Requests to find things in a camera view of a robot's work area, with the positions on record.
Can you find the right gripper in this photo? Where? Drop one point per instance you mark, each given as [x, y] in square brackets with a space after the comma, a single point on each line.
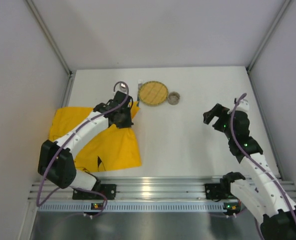
[218, 116]

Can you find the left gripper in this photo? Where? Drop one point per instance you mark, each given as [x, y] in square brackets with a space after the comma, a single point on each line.
[124, 121]

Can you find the yellow pikachu placemat cloth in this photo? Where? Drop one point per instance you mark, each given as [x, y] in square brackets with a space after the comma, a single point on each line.
[111, 150]

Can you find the spoon with green handle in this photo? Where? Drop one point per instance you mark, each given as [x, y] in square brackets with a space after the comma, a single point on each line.
[123, 87]

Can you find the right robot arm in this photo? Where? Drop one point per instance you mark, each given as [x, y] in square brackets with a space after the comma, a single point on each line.
[272, 208]

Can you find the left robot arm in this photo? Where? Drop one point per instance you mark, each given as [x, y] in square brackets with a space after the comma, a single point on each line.
[56, 160]

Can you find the round woven bamboo plate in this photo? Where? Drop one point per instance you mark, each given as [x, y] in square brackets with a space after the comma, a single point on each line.
[153, 93]

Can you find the speckled ceramic cup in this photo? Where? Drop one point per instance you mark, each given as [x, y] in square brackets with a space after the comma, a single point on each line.
[173, 98]

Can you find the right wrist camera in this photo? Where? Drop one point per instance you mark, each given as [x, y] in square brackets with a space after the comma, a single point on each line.
[242, 103]

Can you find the fork with green handle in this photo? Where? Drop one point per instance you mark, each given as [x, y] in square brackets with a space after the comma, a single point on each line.
[140, 83]

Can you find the left aluminium frame post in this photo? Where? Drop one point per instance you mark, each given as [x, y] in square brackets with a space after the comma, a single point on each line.
[39, 19]

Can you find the aluminium frame post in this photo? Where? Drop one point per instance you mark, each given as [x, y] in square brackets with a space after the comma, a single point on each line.
[286, 4]
[39, 19]

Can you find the aluminium mounting rail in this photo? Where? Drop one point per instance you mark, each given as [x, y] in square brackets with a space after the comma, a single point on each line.
[148, 188]

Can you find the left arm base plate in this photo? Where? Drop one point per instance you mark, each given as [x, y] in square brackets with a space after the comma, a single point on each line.
[109, 190]

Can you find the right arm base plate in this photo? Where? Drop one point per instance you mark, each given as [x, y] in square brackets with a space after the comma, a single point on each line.
[216, 193]

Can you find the slotted cable duct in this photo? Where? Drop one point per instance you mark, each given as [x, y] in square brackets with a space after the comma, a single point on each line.
[135, 207]

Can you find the right aluminium frame post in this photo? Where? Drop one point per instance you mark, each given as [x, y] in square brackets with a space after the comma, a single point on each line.
[286, 4]

